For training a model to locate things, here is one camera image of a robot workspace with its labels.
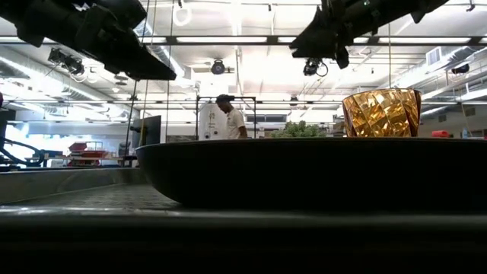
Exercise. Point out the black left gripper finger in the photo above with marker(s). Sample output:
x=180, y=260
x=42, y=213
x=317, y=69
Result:
x=144, y=66

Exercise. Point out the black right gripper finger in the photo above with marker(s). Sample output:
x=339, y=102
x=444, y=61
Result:
x=316, y=43

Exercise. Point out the amber faceted glass cup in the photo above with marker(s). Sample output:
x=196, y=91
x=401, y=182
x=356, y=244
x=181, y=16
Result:
x=382, y=114

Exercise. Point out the black round plate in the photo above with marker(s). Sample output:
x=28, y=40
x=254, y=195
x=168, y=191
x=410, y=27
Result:
x=304, y=171

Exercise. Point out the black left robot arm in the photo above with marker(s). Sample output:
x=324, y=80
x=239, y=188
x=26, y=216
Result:
x=34, y=19

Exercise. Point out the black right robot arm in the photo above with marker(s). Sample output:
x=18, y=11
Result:
x=399, y=9

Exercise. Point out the black plastic tray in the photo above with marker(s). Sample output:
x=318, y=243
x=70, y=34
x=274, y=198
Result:
x=243, y=243

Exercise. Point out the dark computer monitor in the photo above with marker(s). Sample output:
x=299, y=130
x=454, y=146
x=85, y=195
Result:
x=149, y=131

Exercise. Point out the white board panel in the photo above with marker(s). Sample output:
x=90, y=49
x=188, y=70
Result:
x=211, y=122

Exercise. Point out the green artificial plant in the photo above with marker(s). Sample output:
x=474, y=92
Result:
x=298, y=130

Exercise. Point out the red storage bins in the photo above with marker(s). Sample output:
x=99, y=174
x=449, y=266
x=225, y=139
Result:
x=86, y=154

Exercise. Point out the person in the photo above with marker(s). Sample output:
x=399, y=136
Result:
x=234, y=122

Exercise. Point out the red object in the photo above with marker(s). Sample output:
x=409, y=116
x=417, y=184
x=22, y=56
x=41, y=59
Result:
x=440, y=134

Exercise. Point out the black overhead camera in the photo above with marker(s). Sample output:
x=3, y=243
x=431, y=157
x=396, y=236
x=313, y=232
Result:
x=218, y=67
x=311, y=66
x=68, y=62

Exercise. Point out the black aluminium table frame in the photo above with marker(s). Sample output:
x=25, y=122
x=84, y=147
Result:
x=171, y=39

